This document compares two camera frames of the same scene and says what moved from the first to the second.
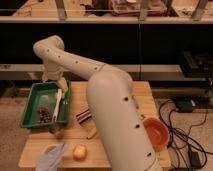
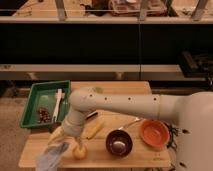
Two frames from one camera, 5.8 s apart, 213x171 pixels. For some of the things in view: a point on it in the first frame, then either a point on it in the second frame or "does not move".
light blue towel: x=51 y=157 does not move
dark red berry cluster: x=44 y=115 does not move
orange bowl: x=157 y=133 does not move
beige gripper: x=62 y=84 to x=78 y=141
